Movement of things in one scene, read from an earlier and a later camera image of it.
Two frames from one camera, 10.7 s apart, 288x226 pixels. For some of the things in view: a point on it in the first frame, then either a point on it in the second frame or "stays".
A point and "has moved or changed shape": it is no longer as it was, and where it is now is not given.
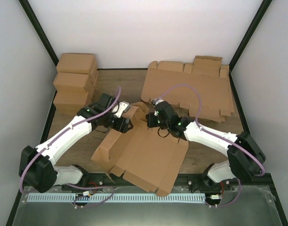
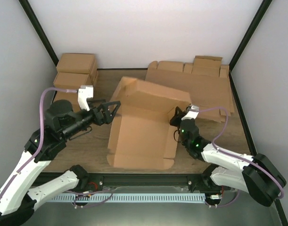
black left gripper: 122,126 to 102,120
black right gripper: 149,118 to 179,113
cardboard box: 142,156 has moved or changed shape
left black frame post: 31,15 stays
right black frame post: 262,8 stays
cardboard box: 77,63 stays
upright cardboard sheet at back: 207,66 stays
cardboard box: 74,81 stays
